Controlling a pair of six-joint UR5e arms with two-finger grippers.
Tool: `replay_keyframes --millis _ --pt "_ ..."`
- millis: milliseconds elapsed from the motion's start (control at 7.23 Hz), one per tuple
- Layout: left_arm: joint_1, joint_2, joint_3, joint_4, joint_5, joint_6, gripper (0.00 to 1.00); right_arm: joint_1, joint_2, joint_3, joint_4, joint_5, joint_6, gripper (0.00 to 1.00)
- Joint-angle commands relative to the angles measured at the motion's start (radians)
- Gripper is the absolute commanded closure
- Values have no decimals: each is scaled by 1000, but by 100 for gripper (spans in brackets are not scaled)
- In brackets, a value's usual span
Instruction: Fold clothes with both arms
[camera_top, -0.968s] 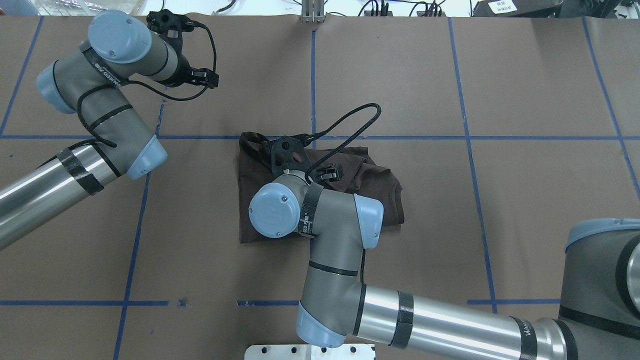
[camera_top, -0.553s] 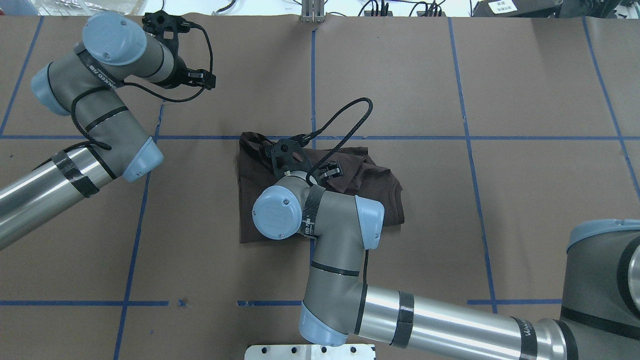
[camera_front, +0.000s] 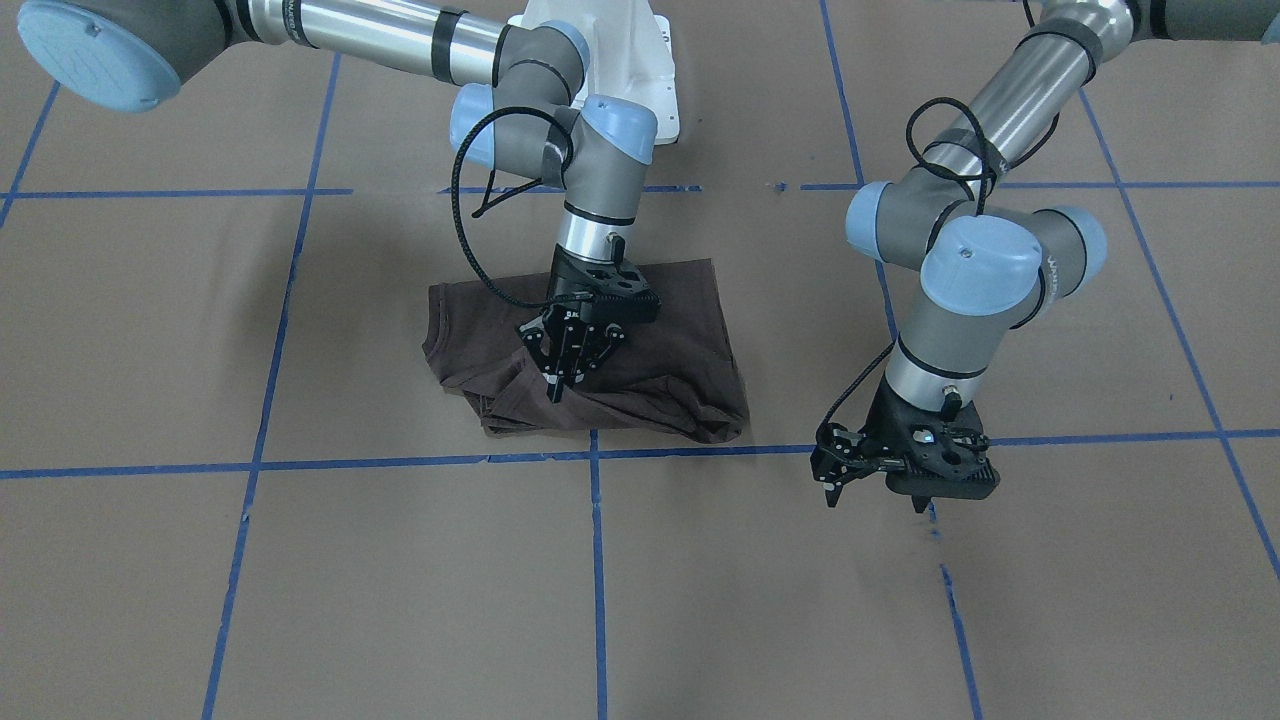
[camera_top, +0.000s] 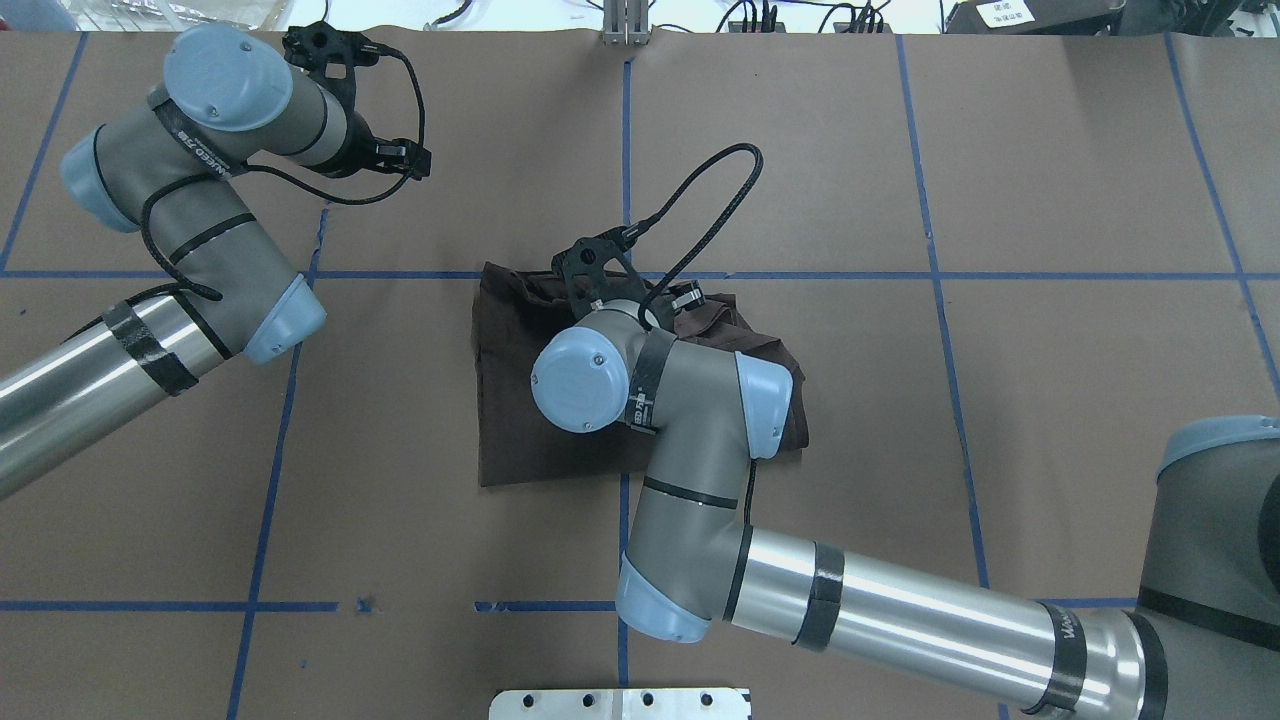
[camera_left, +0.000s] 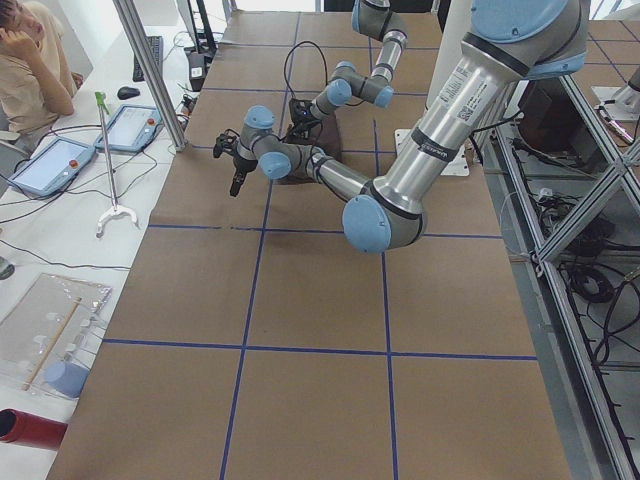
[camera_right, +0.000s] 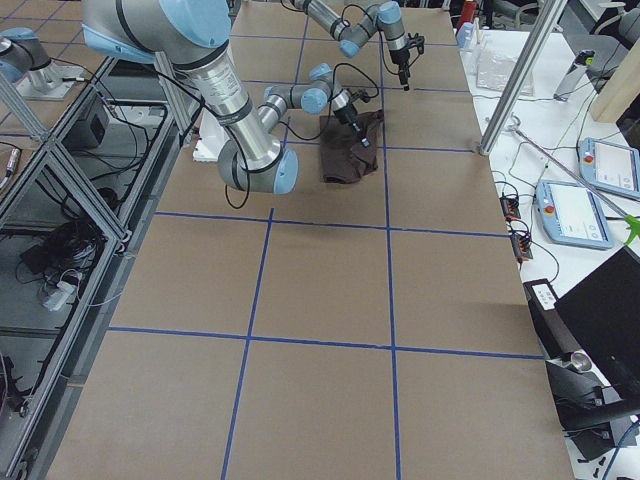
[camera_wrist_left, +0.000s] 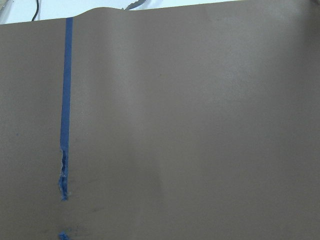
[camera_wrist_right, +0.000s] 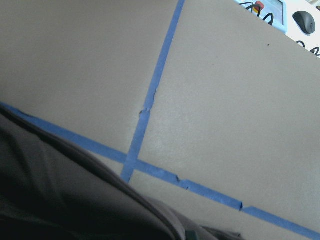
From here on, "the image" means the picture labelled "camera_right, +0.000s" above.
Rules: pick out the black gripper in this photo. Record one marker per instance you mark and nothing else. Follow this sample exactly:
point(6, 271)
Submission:
point(400, 62)
point(347, 117)

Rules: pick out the dark brown t-shirt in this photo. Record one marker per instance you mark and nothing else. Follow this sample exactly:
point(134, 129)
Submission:
point(344, 158)

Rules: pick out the neighbour robot arm base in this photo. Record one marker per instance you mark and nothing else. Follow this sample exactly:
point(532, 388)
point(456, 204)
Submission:
point(26, 64)

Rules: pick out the cardboard sheet in plastic sleeve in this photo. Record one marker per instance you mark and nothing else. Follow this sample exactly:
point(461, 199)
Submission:
point(493, 70)

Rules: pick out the dark red cylinder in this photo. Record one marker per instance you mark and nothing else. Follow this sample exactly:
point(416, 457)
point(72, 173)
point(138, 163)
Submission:
point(468, 11)

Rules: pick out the orange terminal block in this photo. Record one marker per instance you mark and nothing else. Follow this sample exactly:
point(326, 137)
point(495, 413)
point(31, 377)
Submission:
point(521, 245)
point(510, 207)

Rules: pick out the brown paper table cover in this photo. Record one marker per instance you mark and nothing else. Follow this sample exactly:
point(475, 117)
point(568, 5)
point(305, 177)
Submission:
point(369, 331)

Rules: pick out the near teach pendant tablet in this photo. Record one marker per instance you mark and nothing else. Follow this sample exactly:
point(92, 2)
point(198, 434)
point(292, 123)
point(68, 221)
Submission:
point(571, 215)

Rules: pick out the teach pendant tablet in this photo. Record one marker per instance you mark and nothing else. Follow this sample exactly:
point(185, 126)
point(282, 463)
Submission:
point(571, 215)
point(610, 167)

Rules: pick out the far teach pendant tablet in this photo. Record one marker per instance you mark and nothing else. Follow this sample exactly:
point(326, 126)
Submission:
point(610, 167)

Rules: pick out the black box with label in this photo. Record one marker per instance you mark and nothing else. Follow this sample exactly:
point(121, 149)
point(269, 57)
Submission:
point(554, 335)

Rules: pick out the black laptop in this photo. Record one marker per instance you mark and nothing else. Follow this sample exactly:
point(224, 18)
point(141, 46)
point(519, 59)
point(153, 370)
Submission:
point(602, 313)

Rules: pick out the aluminium vertical post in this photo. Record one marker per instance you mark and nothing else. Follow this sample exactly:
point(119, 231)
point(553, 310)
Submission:
point(535, 42)

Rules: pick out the white metal mount base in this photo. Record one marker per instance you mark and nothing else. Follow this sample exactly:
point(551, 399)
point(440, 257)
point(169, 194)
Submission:
point(213, 143)

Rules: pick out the aluminium side frame rack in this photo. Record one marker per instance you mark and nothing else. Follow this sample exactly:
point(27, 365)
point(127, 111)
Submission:
point(79, 180)

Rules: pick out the black camera stand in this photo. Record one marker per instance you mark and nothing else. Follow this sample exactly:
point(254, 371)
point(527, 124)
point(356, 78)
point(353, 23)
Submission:
point(594, 417)

